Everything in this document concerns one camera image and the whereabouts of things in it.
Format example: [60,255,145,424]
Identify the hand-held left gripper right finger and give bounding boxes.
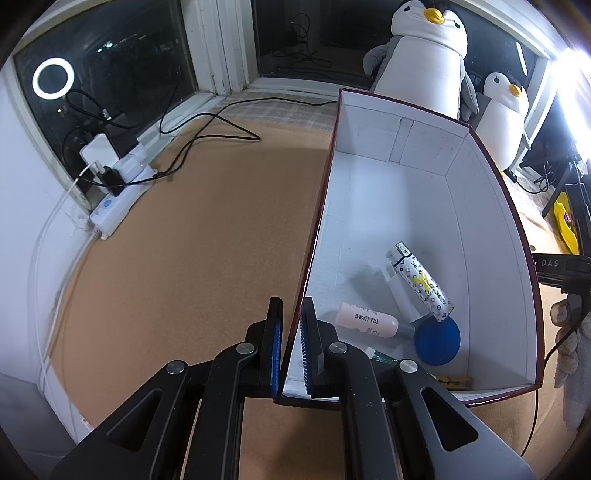
[299,296,536,480]

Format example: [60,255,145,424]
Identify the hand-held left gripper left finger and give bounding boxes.
[50,296,283,480]

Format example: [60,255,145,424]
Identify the pink bottle grey cap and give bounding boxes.
[335,301,417,340]

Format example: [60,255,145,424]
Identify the small white green tube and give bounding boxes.
[366,346,398,366]

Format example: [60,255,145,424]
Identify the patterned white lighter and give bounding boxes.
[386,242,455,323]

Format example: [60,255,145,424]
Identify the wooden clip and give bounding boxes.
[436,375,473,391]

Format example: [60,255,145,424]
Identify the white cardboard box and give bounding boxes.
[273,88,544,411]

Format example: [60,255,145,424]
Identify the person's right hand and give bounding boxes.
[551,298,591,432]

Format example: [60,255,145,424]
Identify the yellow fruit bowl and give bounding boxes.
[553,191,581,255]

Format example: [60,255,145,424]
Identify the black light stand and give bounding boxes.
[540,154,591,219]

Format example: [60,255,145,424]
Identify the blue round lid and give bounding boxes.
[414,315,461,366]

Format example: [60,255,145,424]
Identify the small penguin plush toy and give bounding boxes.
[475,71,530,172]

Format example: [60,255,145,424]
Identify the white power strip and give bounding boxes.
[89,141,156,240]

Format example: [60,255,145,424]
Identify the black plug adapter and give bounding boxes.
[99,165,126,197]

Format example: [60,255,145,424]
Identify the checked cloth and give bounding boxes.
[208,95,340,144]

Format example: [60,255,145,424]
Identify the large penguin plush toy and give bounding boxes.
[362,0,479,121]

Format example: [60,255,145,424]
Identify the white charger block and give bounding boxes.
[79,134,122,172]

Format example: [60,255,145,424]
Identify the black cables by stand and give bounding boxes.
[503,166,556,195]

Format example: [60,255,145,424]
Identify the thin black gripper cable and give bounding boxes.
[519,318,578,459]

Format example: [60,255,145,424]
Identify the bright ring light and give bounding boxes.
[553,46,591,155]

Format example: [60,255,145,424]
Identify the long black cable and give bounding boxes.
[152,85,341,179]

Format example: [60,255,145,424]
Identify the white cable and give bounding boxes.
[27,161,100,409]

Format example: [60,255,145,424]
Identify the white window frame post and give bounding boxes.
[182,0,260,96]

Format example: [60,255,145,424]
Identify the looped black cable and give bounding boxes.
[65,90,140,145]

